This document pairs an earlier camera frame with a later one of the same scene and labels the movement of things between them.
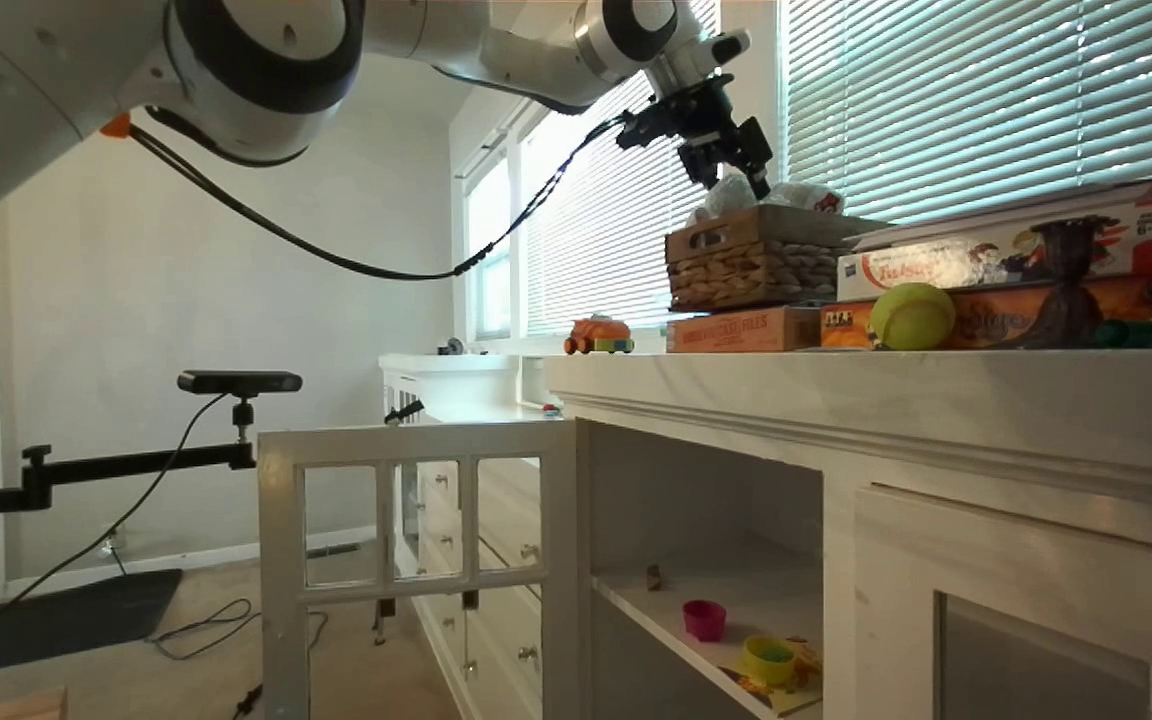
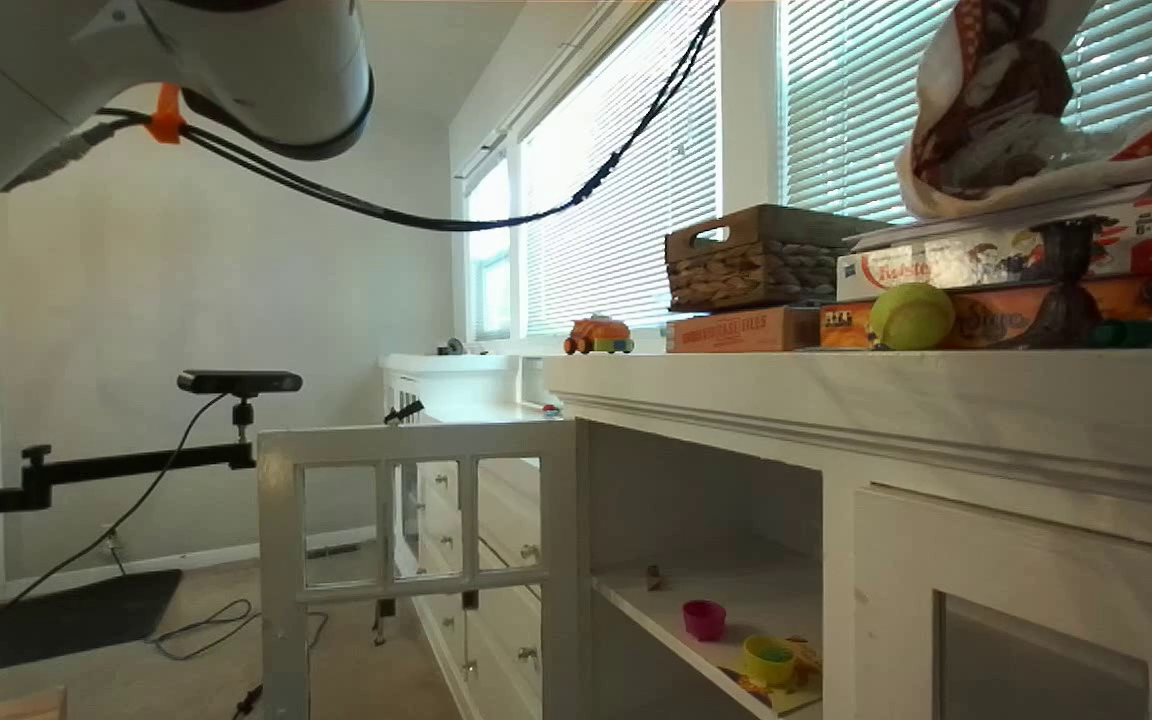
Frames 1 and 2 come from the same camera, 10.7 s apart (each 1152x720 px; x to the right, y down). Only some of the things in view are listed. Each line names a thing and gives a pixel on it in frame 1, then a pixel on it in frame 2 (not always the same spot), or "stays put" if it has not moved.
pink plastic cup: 706,618 stays put
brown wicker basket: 754,258 stays put
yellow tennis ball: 911,318 stays put
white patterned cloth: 739,191 to 991,126
